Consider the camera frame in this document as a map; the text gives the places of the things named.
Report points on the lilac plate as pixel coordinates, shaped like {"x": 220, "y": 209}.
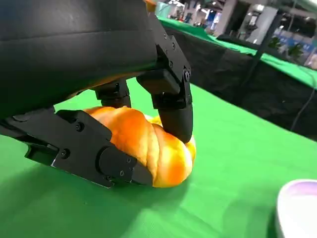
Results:
{"x": 299, "y": 210}

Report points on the black slanted pole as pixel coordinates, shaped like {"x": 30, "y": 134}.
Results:
{"x": 266, "y": 42}

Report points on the black drape cloth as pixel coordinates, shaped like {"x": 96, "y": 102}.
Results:
{"x": 235, "y": 74}

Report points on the orange and white bread roll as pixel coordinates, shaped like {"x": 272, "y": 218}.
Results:
{"x": 153, "y": 153}

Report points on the green cloth on neighbouring table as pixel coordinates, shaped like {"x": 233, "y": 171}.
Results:
{"x": 284, "y": 64}

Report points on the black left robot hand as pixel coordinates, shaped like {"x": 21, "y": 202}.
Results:
{"x": 74, "y": 49}

